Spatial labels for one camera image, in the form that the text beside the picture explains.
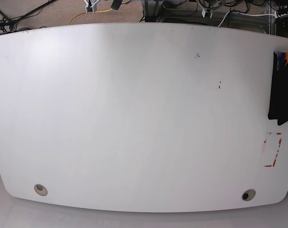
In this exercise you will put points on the black T-shirt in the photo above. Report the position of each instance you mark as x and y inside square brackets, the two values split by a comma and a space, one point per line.
[278, 107]

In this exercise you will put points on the red tape rectangle marking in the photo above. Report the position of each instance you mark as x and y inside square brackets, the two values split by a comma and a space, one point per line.
[271, 149]

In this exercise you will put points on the white power strip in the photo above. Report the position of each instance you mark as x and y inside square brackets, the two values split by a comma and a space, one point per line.
[281, 12]

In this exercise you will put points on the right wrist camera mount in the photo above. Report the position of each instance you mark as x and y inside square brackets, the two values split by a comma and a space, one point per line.
[91, 5]

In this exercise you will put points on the left table cable grommet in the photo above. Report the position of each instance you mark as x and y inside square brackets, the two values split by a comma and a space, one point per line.
[40, 190]

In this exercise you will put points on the table cable grommet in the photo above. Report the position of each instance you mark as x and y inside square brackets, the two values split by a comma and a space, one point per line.
[248, 195]
[40, 190]

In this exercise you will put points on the right table cable grommet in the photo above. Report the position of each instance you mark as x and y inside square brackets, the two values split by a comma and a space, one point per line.
[248, 195]

